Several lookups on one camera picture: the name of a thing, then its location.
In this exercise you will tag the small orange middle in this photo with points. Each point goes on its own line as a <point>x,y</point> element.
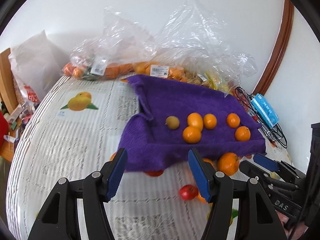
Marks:
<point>210,121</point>

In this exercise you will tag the wooden chair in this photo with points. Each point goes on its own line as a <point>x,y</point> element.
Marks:
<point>6,82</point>

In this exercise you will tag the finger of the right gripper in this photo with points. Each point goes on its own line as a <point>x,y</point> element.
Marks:
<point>266,162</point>
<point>252,171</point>

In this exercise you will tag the clear bag of tangerines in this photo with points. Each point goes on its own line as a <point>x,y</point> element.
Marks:
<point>122,45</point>

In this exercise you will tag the brown wooden door frame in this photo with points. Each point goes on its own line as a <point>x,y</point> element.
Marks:
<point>279,49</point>

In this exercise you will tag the clear bag of oranges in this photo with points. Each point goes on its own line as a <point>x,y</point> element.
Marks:
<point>194,40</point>

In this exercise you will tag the mandarin orange dimpled skin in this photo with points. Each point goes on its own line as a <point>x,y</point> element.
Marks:
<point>242,133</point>

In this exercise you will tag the small orange on towel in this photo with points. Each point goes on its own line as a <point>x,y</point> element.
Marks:
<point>233,120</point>

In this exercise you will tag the smooth round orange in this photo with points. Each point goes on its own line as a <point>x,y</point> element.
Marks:
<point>191,135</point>

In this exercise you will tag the bag of longan fruit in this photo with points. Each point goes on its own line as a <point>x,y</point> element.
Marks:
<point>195,78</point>

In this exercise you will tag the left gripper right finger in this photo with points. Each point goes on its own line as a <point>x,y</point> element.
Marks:
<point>203,173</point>

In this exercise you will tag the green-brown kiwi fruit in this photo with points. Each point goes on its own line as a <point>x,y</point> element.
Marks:
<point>172,122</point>

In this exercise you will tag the small red cherry tomato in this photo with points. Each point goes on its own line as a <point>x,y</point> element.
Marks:
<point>188,192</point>

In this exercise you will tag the person right hand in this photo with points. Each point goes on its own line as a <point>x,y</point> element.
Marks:
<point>300,230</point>

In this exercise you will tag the oval kumquat orange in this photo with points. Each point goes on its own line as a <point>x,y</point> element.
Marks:
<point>195,120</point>

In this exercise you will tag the purple fleece towel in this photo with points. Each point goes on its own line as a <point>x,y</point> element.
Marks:
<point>152,147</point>

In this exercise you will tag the large orange with stem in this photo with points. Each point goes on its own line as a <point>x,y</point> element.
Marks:
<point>228,163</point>

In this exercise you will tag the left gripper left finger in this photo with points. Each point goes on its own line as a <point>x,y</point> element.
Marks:
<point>112,172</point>

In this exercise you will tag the orange near left gripper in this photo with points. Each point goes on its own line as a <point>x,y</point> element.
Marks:
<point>209,161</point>

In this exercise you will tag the white plastic bag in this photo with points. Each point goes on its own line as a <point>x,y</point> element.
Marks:
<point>34,67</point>

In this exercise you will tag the blue tissue pack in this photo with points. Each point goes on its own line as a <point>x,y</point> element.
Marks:
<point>265,110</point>

